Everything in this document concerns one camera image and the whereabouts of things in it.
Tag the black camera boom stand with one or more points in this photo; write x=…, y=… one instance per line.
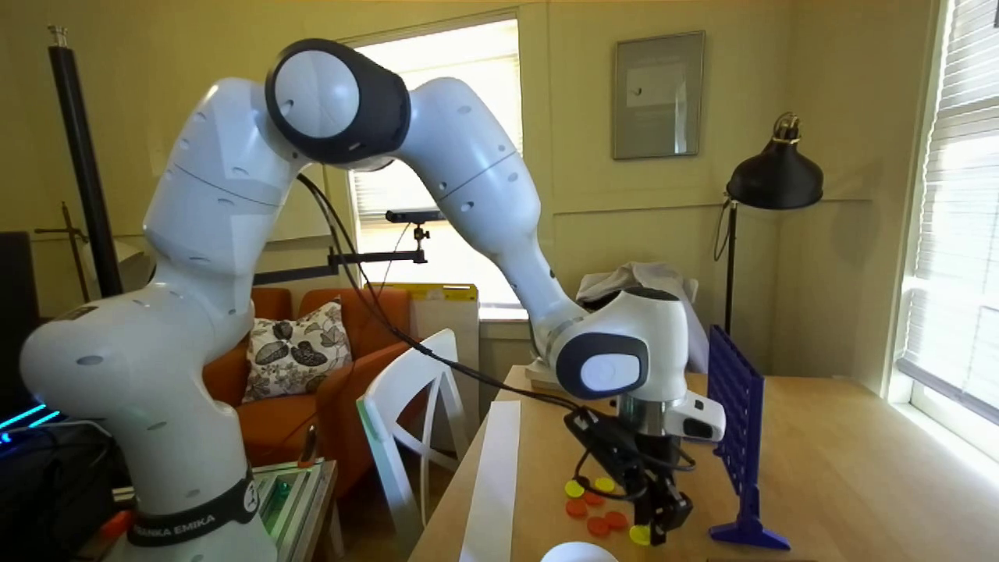
x=384, y=254

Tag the white window blind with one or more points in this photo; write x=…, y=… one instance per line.
x=955, y=228

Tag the white wooden chair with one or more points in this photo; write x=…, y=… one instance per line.
x=400, y=425

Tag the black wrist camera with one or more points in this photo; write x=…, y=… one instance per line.
x=607, y=446

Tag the black monitor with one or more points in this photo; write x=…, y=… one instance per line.
x=16, y=321

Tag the stack of green books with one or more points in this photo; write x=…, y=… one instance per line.
x=293, y=501

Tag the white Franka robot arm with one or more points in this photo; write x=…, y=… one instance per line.
x=177, y=345

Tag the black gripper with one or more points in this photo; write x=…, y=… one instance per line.
x=658, y=469

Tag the white box with yellow top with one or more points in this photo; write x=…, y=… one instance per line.
x=442, y=306

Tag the black equipment bag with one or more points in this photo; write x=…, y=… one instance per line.
x=50, y=489

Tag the orange sofa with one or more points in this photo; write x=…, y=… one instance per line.
x=282, y=425

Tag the blue connect four frame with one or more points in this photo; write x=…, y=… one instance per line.
x=737, y=425

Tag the yellow game chip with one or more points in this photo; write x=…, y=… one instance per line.
x=637, y=536
x=572, y=489
x=603, y=486

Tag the patterned throw pillow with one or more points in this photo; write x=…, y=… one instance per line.
x=299, y=346

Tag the white paper cup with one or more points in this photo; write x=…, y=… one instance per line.
x=580, y=553

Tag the black vertical pole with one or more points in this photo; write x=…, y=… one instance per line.
x=90, y=177

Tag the red game chip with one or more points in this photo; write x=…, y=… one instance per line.
x=615, y=519
x=575, y=509
x=593, y=501
x=597, y=529

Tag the framed wall picture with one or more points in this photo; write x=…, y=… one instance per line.
x=658, y=95

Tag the black floor lamp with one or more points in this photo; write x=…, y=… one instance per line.
x=775, y=177

